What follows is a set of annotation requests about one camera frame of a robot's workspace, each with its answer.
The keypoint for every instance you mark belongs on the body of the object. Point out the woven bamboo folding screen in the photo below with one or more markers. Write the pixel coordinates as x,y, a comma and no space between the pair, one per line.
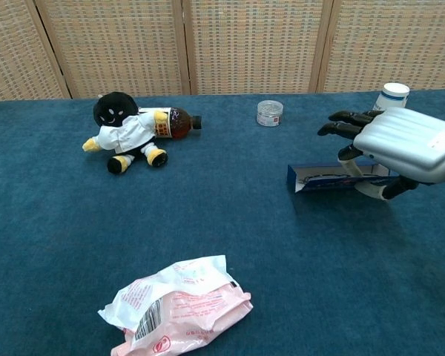
244,44

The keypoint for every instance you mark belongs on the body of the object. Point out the brown tea bottle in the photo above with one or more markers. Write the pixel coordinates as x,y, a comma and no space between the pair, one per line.
178,124

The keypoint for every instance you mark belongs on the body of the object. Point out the blue carpet table mat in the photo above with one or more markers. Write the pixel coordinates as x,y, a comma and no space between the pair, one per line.
59,222

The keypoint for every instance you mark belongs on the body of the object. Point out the black plush doll white coat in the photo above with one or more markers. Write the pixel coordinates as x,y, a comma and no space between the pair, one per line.
124,137

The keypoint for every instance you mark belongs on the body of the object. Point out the black eyeglasses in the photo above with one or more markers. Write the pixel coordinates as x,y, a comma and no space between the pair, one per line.
308,180

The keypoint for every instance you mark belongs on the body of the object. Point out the open blue white box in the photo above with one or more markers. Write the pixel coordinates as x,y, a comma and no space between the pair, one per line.
319,184

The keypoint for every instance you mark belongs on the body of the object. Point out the upturned white paper cup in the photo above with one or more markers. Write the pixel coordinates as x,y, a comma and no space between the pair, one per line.
393,98

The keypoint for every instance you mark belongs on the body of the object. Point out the pink white plastic package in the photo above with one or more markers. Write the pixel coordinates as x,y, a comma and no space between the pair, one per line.
185,308

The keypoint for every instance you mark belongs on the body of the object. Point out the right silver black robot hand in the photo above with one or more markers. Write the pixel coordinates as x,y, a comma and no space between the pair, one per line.
404,144

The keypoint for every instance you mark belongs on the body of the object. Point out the small clear glass jar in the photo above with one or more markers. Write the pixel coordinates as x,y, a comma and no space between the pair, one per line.
270,114

